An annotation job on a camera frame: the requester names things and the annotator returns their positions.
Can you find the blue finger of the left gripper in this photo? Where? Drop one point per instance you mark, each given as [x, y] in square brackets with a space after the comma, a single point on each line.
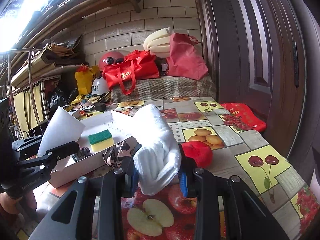
[26, 148]

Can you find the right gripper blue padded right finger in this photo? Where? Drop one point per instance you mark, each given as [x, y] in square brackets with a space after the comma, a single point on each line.
[188, 184]

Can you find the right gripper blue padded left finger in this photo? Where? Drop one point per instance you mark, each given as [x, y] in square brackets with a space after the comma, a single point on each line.
[131, 179]

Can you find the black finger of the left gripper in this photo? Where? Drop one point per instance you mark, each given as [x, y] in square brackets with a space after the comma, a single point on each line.
[62, 152]

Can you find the white foam sheet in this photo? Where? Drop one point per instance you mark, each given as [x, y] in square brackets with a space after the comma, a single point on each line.
[62, 128]

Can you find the white towel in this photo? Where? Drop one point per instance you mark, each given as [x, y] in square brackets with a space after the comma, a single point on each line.
[158, 160]

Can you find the red plush apple toy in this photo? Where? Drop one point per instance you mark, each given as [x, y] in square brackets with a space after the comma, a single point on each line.
[199, 151]

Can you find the green yellow sponge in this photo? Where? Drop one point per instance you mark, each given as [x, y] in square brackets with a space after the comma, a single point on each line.
[101, 140]

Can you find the person's left hand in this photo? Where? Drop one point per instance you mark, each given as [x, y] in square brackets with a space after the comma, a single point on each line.
[9, 204]

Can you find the grey purple braided scrunchie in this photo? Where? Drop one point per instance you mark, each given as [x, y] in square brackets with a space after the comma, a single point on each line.
[83, 153]

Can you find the black white patterned cloth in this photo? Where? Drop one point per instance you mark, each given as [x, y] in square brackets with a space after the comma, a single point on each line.
[119, 155]

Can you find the white shallow tray box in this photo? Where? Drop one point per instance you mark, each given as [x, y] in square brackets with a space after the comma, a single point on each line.
[118, 125]

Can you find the yellow curtain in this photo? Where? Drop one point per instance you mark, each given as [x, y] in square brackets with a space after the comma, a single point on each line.
[24, 109]

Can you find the black charger block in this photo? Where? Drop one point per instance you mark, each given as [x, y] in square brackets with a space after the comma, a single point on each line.
[100, 107]

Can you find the black plastic bag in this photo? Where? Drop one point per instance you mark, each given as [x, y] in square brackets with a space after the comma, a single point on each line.
[59, 98]

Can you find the fruit pattern tablecloth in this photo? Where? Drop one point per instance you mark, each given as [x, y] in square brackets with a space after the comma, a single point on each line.
[245, 154]

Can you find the white safety helmet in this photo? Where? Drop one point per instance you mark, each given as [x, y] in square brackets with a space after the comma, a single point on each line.
[99, 86]

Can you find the yellow paper bag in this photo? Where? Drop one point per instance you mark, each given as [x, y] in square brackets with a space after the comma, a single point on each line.
[85, 76]

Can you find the metal shelf rack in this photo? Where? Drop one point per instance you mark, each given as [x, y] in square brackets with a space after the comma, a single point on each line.
[47, 64]

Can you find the red bag beside table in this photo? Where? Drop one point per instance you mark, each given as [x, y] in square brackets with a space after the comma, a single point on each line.
[241, 118]

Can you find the plaid covered bench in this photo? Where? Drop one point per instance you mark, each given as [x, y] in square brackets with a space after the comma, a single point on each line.
[166, 87]

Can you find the pink red helmet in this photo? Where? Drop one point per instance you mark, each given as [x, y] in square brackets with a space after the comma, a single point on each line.
[110, 58]

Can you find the red tote bag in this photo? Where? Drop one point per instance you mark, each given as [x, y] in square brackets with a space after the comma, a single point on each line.
[138, 65]

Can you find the red plastic bag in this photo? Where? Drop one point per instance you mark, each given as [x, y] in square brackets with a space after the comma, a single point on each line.
[184, 59]

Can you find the cream foam rolls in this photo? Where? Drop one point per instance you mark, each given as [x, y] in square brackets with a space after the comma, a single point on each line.
[158, 43]

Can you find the dark wooden door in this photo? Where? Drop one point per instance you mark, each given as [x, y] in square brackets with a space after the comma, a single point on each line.
[265, 54]

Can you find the white wireless charger pad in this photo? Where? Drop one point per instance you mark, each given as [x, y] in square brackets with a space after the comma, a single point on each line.
[88, 108]

